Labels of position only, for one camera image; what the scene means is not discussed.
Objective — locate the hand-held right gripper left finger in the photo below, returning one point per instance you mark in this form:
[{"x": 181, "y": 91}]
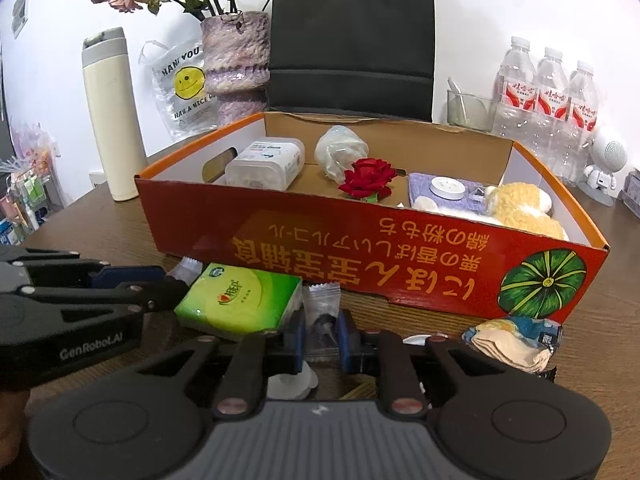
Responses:
[{"x": 298, "y": 335}]

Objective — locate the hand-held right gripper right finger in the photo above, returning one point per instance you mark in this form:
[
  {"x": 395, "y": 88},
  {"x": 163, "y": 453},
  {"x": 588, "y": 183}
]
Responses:
[{"x": 345, "y": 341}]

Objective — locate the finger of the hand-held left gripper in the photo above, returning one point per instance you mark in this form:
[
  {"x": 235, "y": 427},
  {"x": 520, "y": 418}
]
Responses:
[
  {"x": 130, "y": 276},
  {"x": 165, "y": 294}
]

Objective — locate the small clear sachet packet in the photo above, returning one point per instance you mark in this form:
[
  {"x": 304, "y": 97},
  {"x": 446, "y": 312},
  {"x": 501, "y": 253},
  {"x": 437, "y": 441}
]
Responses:
[{"x": 322, "y": 310}]

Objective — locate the small white sachet packet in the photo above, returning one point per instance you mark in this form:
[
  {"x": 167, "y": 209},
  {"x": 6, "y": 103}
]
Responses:
[{"x": 187, "y": 267}]

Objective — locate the green tissue packet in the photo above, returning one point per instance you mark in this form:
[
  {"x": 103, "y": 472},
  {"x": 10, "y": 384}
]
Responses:
[{"x": 235, "y": 300}]

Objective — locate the red cardboard box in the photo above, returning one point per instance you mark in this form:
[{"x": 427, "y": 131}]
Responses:
[{"x": 350, "y": 260}]

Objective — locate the red rose flower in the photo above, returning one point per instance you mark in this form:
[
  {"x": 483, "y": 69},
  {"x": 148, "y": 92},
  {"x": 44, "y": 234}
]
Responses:
[{"x": 367, "y": 176}]

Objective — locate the yellow plush toy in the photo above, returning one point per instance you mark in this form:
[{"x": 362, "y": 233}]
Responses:
[{"x": 520, "y": 207}]

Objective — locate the wooden desktop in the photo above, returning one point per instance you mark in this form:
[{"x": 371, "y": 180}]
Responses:
[{"x": 600, "y": 300}]

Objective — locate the cream thermos bottle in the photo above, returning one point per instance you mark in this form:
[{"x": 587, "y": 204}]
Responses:
[{"x": 112, "y": 125}]

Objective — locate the white plastic box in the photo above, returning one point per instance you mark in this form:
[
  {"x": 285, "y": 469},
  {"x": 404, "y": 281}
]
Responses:
[{"x": 265, "y": 162}]

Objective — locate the purple towel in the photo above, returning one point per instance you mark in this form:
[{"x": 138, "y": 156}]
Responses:
[{"x": 420, "y": 183}]

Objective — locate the white round disc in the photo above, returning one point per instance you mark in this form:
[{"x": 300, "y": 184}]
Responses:
[{"x": 446, "y": 187}]

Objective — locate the small metal clip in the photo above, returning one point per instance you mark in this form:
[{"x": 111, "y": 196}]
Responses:
[{"x": 477, "y": 195}]

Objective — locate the clear smiley plastic bag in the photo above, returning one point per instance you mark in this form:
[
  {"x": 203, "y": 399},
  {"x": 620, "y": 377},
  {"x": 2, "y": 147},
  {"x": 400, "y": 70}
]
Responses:
[{"x": 187, "y": 85}]

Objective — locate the purple knitted vase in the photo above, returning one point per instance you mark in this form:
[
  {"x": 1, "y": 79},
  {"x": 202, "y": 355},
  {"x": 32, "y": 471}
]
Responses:
[{"x": 235, "y": 60}]

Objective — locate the clear glass container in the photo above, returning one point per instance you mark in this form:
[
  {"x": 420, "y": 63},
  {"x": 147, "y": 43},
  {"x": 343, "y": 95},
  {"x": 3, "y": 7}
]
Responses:
[{"x": 470, "y": 107}]

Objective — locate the black paper bag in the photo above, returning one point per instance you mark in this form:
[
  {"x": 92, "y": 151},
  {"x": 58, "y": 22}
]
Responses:
[{"x": 350, "y": 35}]

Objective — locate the grey box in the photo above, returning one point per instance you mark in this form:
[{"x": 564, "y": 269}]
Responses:
[{"x": 631, "y": 192}]

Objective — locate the white robot figurine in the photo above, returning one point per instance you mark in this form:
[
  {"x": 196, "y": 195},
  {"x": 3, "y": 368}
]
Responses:
[{"x": 607, "y": 152}]

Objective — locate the white wall socket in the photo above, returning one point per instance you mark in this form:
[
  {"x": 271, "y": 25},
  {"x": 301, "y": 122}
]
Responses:
[{"x": 97, "y": 179}]

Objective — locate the wall poster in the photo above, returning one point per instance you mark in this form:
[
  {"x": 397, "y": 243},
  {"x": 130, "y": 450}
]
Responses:
[{"x": 20, "y": 10}]

